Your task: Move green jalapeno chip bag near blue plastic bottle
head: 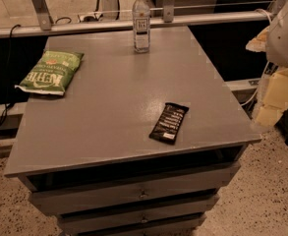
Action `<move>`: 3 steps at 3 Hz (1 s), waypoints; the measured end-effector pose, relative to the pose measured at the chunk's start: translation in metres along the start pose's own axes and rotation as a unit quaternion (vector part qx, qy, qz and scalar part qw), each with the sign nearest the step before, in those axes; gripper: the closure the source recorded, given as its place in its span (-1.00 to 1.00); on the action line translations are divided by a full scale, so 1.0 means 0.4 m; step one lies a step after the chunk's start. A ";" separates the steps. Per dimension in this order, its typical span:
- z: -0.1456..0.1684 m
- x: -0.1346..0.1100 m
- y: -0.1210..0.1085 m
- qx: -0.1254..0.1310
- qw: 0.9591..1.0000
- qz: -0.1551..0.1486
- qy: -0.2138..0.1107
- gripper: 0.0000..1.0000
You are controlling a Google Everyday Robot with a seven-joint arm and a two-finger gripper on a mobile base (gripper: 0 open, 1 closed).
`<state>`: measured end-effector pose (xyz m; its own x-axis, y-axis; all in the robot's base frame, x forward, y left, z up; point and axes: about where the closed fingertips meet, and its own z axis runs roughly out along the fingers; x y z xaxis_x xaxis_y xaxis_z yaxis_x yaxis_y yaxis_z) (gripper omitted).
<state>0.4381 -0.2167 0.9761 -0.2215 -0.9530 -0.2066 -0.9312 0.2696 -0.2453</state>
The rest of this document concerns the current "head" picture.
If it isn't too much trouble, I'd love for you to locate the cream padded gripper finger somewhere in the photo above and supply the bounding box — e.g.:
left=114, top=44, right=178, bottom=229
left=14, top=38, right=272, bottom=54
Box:
left=255, top=67, right=288, bottom=127

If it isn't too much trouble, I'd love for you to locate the green jalapeno chip bag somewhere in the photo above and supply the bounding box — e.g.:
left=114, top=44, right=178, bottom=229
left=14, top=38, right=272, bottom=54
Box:
left=15, top=50, right=84, bottom=96

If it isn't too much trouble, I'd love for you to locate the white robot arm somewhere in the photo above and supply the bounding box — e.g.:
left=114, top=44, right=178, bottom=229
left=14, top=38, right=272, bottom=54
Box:
left=253, top=1, right=288, bottom=127

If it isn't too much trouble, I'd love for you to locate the clear plastic water bottle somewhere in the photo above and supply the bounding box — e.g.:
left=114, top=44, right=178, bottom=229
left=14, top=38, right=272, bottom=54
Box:
left=132, top=0, right=150, bottom=53

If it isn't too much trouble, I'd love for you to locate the top grey drawer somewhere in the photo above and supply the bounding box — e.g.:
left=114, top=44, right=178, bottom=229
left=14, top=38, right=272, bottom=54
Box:
left=29, top=161, right=240, bottom=215

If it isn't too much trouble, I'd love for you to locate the grey drawer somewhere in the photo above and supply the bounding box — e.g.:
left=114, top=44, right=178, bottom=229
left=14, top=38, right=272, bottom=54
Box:
left=74, top=213, right=207, bottom=236
left=29, top=161, right=240, bottom=215
left=57, top=194, right=220, bottom=234

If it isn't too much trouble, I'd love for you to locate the black snack bar wrapper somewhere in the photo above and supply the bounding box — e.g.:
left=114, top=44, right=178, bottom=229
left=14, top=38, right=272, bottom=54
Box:
left=149, top=102, right=189, bottom=145

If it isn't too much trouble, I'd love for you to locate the white power strip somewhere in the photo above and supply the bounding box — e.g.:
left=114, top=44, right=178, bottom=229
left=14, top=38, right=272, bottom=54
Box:
left=78, top=13, right=103, bottom=23

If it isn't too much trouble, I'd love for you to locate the grey drawer cabinet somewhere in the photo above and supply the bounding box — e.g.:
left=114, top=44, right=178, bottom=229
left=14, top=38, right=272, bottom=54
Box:
left=4, top=26, right=262, bottom=236

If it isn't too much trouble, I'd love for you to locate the bottom grey drawer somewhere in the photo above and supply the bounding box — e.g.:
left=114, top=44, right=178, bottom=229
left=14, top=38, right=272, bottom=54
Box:
left=74, top=213, right=207, bottom=236

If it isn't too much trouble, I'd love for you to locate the middle grey drawer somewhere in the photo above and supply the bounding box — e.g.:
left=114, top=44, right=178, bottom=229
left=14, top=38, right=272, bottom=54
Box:
left=57, top=194, right=220, bottom=234

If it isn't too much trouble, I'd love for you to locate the white cable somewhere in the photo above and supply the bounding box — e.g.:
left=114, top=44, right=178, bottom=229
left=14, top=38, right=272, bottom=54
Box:
left=240, top=8, right=275, bottom=107

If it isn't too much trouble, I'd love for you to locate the metal guard rail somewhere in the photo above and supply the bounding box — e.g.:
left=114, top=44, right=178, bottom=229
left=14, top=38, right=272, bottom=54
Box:
left=0, top=0, right=287, bottom=38

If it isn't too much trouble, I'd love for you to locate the black cable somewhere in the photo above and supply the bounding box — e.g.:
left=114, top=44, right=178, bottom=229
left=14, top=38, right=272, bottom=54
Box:
left=0, top=24, right=22, bottom=135

